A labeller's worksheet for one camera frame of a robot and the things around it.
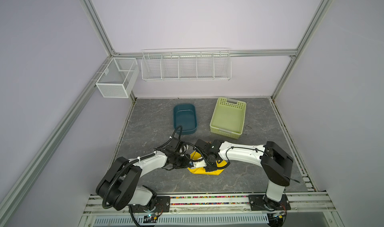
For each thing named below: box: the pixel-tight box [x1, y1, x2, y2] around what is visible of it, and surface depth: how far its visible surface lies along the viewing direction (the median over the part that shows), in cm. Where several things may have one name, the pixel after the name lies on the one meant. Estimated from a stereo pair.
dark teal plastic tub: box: [173, 103, 198, 135], surface depth 107 cm
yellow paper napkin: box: [187, 166, 225, 176], surface depth 84 cm
